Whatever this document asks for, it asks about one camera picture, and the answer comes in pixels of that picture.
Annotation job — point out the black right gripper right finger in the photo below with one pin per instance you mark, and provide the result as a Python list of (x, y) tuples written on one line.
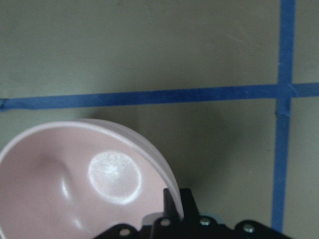
[(189, 206)]

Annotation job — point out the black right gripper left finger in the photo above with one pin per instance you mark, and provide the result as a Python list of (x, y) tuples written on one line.
[(169, 207)]

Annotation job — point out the pink bowl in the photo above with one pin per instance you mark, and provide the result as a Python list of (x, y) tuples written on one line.
[(75, 179)]

